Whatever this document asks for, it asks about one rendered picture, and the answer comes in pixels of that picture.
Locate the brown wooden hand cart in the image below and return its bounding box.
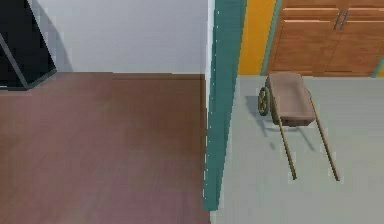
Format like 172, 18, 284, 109
257, 71, 341, 182

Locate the brown wooden cupboard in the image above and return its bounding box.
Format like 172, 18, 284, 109
267, 0, 384, 78

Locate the black cabinet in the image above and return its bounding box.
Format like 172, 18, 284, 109
0, 0, 57, 91

